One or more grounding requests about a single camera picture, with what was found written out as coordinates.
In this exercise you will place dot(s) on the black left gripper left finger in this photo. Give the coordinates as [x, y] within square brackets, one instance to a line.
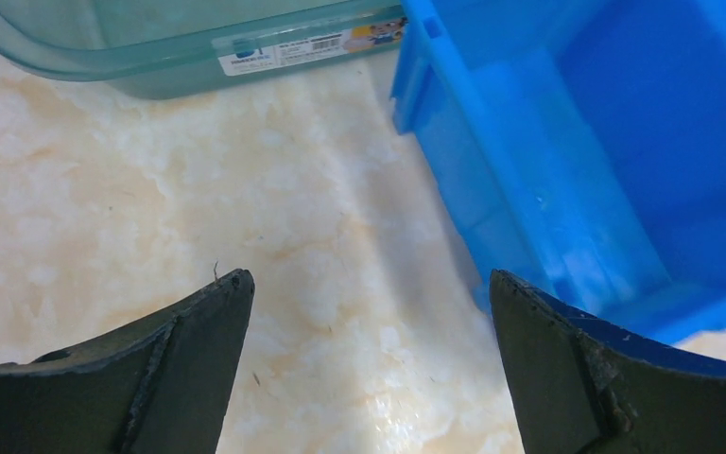
[160, 384]

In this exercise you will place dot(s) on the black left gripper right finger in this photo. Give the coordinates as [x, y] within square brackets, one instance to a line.
[579, 384]

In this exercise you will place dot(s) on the teal transparent plastic tub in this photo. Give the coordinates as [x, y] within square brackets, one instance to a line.
[169, 49]

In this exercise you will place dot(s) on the blue three-compartment plastic bin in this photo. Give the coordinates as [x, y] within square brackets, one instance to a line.
[580, 145]

